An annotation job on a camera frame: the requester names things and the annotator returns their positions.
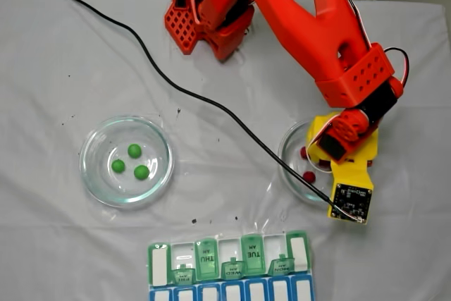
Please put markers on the glass bowl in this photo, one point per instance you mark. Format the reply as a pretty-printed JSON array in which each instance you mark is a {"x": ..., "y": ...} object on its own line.
[
  {"x": 155, "y": 146},
  {"x": 287, "y": 149}
]

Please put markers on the green ball pill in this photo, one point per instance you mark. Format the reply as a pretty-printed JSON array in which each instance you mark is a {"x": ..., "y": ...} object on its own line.
[
  {"x": 118, "y": 166},
  {"x": 141, "y": 172},
  {"x": 134, "y": 150}
]

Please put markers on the weekly pill organizer box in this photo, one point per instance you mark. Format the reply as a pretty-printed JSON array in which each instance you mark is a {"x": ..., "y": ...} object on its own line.
[{"x": 252, "y": 255}]

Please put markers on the white tablecloth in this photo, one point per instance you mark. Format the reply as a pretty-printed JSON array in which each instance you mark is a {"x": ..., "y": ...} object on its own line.
[{"x": 105, "y": 86}]

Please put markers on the yellow camera mount with board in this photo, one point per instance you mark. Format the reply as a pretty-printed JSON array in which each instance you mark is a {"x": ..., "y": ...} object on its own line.
[{"x": 352, "y": 202}]

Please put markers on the red ball pill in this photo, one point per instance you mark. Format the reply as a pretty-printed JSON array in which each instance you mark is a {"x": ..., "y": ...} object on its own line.
[
  {"x": 323, "y": 164},
  {"x": 309, "y": 176},
  {"x": 303, "y": 152}
]

